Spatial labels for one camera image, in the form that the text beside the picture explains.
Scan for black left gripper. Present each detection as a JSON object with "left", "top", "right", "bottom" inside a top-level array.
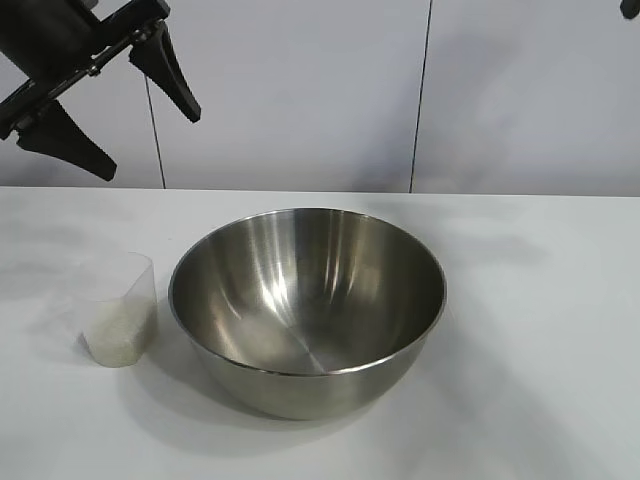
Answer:
[{"left": 0, "top": 0, "right": 203, "bottom": 182}]

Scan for stainless steel mixing bowl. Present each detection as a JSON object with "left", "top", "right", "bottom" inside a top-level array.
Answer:
[{"left": 167, "top": 208, "right": 449, "bottom": 420}]

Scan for white rice grains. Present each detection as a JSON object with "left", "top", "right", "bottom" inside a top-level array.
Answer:
[{"left": 82, "top": 294, "right": 157, "bottom": 369}]

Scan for clear plastic measuring cup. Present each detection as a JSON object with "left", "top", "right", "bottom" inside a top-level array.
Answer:
[{"left": 74, "top": 251, "right": 160, "bottom": 370}]

